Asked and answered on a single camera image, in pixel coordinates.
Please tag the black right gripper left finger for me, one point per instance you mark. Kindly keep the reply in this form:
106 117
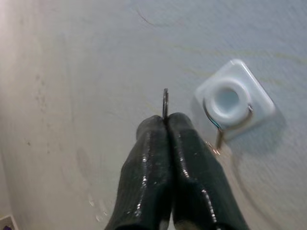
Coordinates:
146 172

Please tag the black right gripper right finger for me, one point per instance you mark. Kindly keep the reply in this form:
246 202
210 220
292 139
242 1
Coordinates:
192 172

